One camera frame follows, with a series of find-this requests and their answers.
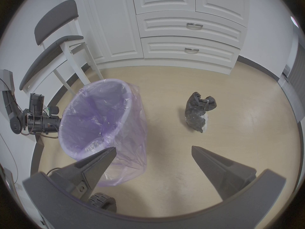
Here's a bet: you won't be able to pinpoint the white trash bin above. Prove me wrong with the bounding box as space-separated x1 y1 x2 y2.
58 79 146 173

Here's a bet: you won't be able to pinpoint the grey curtain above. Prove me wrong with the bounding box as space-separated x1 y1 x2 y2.
288 48 305 97

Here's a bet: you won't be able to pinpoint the purple plastic bag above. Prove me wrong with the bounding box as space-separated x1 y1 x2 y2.
58 78 148 187

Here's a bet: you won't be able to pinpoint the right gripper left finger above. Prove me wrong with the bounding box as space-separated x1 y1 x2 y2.
51 147 117 201

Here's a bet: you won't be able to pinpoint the black plastic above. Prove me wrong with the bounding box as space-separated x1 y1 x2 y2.
185 92 218 133

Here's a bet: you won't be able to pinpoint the white wardrobe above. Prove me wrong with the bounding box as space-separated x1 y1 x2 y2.
61 0 251 75

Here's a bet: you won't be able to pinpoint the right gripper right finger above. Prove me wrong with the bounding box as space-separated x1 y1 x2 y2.
191 146 257 202

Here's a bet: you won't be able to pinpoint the white chair grey cushions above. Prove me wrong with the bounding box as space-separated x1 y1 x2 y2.
19 0 104 97

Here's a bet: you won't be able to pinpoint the black cable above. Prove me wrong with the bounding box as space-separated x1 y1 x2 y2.
46 167 63 177

